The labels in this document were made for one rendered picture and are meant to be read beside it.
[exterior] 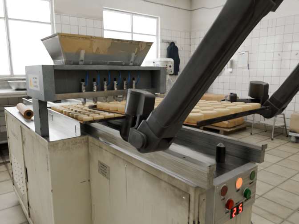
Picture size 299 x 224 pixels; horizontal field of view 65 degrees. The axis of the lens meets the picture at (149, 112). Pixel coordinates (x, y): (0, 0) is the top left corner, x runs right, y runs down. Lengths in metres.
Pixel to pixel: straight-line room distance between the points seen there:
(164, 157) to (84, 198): 0.67
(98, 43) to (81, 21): 3.46
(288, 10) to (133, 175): 4.54
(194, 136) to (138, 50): 0.62
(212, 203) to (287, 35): 4.47
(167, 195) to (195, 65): 0.46
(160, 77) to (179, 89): 0.98
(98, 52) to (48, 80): 0.31
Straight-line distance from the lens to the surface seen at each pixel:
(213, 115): 0.67
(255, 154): 0.91
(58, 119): 1.50
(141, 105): 0.54
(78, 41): 1.22
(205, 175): 0.66
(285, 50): 4.99
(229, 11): 0.44
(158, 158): 0.79
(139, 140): 0.51
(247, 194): 0.86
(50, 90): 1.13
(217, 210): 0.76
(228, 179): 0.76
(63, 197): 1.28
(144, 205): 0.91
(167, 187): 0.77
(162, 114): 0.48
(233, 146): 0.94
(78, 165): 1.25
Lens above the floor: 1.15
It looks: 10 degrees down
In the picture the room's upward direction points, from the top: straight up
